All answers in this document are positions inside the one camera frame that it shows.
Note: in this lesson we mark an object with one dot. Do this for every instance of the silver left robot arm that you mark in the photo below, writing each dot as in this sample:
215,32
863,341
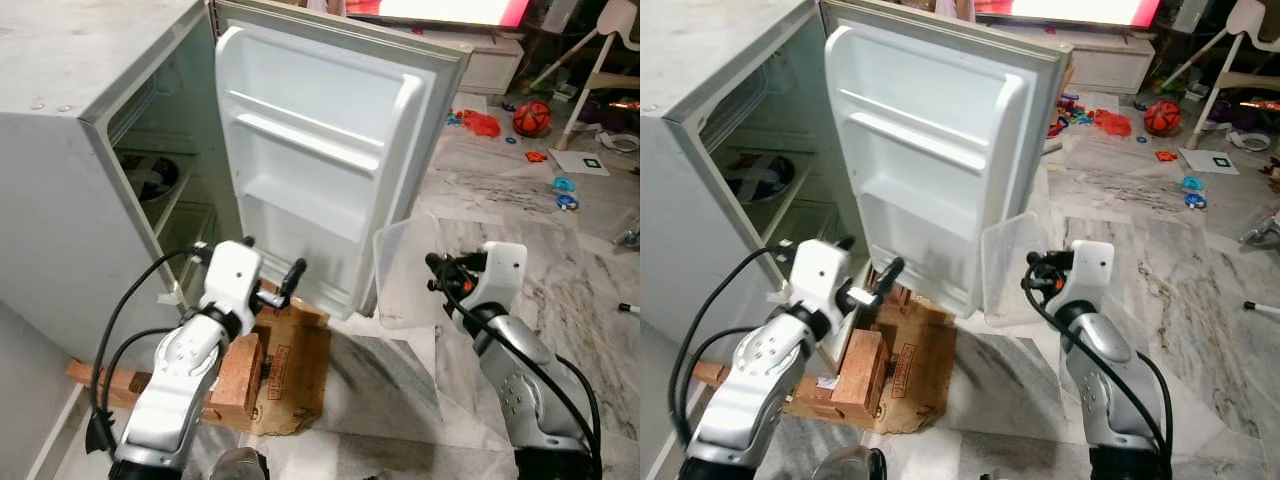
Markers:
170,390
745,390

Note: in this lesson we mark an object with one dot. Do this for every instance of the white fridge door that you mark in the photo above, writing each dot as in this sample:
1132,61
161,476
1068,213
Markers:
930,150
320,150

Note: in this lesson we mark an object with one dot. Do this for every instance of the white fridge cabinet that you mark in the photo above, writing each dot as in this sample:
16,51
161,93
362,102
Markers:
50,170
680,180

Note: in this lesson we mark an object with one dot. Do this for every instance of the reddish wooden block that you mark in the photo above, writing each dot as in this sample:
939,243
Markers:
240,375
862,372

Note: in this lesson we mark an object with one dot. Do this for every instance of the small blue toy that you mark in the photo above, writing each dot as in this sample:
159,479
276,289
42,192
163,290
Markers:
1195,200
1192,183
568,202
564,185

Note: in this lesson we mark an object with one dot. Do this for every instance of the small orange toy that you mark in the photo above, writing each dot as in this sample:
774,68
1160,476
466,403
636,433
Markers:
535,156
1166,155

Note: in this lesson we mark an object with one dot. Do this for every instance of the red crumpled toy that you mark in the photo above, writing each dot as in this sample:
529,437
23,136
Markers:
1113,122
482,124

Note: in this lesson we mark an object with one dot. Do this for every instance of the white paper with square marker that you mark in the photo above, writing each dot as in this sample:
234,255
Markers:
1208,161
578,162

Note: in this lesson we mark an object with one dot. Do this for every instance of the grey left robot knee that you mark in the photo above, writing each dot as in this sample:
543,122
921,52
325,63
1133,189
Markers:
238,466
848,465

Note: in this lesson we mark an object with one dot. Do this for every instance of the red ball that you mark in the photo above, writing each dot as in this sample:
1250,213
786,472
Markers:
1163,117
532,118

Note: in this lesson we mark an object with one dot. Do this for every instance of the wooden plank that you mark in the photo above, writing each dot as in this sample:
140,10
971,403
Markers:
100,378
708,372

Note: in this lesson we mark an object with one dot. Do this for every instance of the white bowl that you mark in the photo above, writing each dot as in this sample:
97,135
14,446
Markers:
620,142
1250,140

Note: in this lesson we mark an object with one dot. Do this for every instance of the white television cabinet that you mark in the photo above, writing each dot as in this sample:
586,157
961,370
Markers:
1110,65
490,65

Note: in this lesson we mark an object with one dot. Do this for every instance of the bright television screen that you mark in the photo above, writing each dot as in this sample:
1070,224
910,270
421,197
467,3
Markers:
440,10
1070,10

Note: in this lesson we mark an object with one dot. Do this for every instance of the white wooden high chair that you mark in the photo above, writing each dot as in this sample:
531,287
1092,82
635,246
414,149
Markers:
600,50
1235,50

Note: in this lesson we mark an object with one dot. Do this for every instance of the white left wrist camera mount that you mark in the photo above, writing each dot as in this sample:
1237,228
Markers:
820,272
232,275

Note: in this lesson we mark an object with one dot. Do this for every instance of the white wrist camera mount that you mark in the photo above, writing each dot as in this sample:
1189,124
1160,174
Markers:
1092,268
232,275
820,272
503,270

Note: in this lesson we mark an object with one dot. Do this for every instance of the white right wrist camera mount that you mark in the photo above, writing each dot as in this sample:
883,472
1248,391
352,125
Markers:
503,270
1092,268

